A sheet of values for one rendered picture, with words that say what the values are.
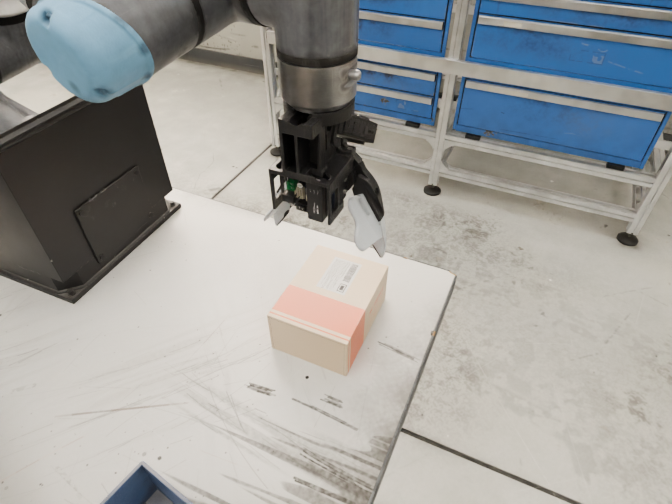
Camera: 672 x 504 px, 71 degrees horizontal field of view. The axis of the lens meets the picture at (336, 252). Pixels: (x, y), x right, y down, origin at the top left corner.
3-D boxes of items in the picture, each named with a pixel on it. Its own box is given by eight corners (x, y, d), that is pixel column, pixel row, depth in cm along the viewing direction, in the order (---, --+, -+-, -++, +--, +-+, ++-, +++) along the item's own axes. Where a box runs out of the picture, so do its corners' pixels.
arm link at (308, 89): (300, 34, 47) (376, 46, 44) (302, 79, 50) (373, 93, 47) (260, 60, 42) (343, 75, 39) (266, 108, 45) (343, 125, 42)
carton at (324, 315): (318, 277, 80) (317, 244, 75) (385, 298, 76) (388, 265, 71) (271, 347, 69) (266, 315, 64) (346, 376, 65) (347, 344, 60)
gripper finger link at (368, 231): (366, 281, 55) (324, 219, 52) (384, 250, 59) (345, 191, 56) (388, 276, 53) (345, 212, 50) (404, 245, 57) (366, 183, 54)
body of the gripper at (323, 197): (271, 213, 52) (258, 111, 44) (306, 173, 58) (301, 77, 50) (333, 231, 50) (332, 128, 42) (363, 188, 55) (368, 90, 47)
